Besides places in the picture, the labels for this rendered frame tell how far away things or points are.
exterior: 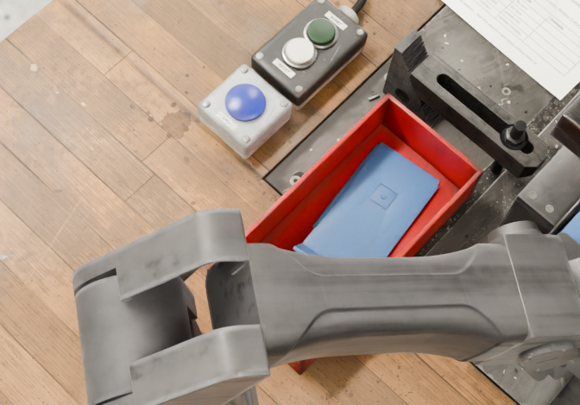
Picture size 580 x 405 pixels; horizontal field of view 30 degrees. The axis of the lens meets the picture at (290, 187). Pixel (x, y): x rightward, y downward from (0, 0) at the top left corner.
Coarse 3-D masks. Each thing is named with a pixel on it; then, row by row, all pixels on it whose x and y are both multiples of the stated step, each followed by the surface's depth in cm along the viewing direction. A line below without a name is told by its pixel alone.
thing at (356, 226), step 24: (384, 144) 108; (384, 168) 107; (408, 168) 107; (360, 192) 106; (408, 192) 106; (336, 216) 105; (360, 216) 105; (384, 216) 105; (408, 216) 105; (312, 240) 104; (336, 240) 104; (360, 240) 104; (384, 240) 104
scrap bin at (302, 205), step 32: (384, 96) 104; (352, 128) 103; (384, 128) 109; (416, 128) 105; (320, 160) 101; (352, 160) 108; (416, 160) 108; (448, 160) 104; (288, 192) 100; (320, 192) 106; (448, 192) 107; (256, 224) 98; (288, 224) 105; (416, 224) 105
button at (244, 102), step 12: (240, 84) 107; (228, 96) 106; (240, 96) 106; (252, 96) 106; (264, 96) 106; (228, 108) 106; (240, 108) 106; (252, 108) 106; (264, 108) 106; (240, 120) 106
